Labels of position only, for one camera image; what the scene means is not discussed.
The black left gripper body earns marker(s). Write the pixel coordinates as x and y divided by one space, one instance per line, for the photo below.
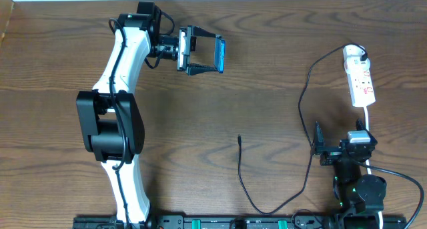
188 49

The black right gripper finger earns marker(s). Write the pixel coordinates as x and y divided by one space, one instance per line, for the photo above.
361 133
318 136

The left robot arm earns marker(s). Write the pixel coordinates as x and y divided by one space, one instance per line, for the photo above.
111 124

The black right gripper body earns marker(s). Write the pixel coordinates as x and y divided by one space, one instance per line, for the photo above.
335 151

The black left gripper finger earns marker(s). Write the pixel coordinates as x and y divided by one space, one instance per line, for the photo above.
194 69
200 32

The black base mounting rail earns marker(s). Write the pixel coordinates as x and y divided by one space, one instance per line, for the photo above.
158 221

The white USB charger plug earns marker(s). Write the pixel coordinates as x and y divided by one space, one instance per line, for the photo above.
354 63

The white power strip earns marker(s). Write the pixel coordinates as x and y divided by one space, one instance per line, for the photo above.
360 82

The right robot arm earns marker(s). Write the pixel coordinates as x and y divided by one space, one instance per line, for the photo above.
361 195

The blue Galaxy smartphone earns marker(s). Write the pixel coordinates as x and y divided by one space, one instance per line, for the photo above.
219 55

